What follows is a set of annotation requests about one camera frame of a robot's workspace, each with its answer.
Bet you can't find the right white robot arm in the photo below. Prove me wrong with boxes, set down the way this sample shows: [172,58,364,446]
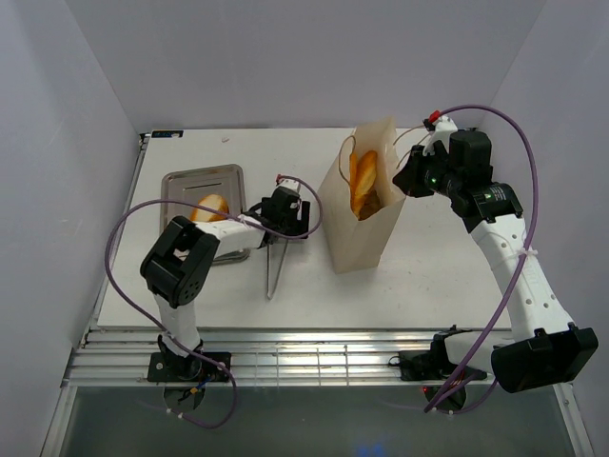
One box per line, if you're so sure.
[393,130,599,393]

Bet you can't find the metal tongs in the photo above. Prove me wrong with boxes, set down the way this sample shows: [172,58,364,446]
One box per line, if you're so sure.
[265,239,289,301]

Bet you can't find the metal tray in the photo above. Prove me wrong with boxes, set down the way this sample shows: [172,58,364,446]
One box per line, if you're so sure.
[159,164,250,266]

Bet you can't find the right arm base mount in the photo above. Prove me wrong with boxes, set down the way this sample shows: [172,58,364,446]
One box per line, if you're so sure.
[387,350,457,381]

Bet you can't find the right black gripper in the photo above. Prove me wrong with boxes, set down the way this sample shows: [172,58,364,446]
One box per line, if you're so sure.
[391,145,461,198]

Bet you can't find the oval bread loaf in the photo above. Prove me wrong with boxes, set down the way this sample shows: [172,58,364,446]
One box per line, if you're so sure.
[189,193,229,223]

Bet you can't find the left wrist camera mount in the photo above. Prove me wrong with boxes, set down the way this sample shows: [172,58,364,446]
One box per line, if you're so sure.
[276,174,301,197]

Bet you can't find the long baguette bread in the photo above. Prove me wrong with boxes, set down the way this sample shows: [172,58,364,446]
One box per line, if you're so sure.
[349,152,358,185]
[349,150,378,216]

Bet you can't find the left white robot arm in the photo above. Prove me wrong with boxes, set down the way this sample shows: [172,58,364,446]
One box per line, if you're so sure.
[140,179,310,381]

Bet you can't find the aluminium frame rail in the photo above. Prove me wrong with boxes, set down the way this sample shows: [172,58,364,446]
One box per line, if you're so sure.
[64,328,433,387]

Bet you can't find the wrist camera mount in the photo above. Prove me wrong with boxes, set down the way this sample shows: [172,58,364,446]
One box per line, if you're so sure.
[276,174,301,197]
[422,110,458,156]

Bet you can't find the beige paper bag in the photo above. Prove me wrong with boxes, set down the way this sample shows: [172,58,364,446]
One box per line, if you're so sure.
[318,117,405,274]

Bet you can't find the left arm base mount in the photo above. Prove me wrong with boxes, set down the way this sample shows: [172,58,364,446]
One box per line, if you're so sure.
[146,351,231,383]

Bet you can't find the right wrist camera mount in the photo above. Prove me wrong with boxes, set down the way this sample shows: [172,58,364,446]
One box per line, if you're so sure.
[422,110,458,156]

